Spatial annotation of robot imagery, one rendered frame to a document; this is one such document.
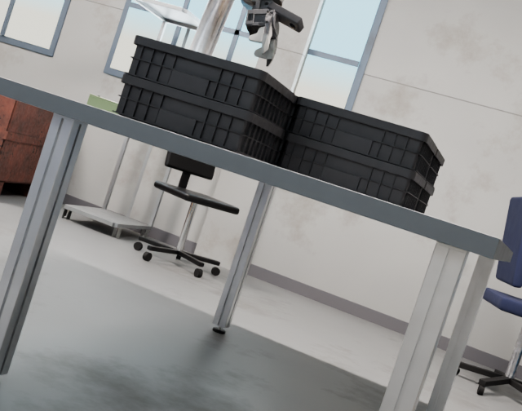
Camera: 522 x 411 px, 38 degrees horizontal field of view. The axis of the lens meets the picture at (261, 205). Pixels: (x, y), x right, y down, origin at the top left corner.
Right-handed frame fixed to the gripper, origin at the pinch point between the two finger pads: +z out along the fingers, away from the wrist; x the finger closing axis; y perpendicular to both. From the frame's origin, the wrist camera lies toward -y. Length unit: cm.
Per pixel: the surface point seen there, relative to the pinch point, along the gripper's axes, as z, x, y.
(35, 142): -105, -225, 225
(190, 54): 8.0, 12.2, 17.4
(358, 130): 11.2, -20.4, -23.7
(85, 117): 43, 36, 28
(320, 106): 5.1, -17.4, -12.4
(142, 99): 18.1, 5.9, 31.4
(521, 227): -43, -202, -82
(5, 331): 86, 11, 49
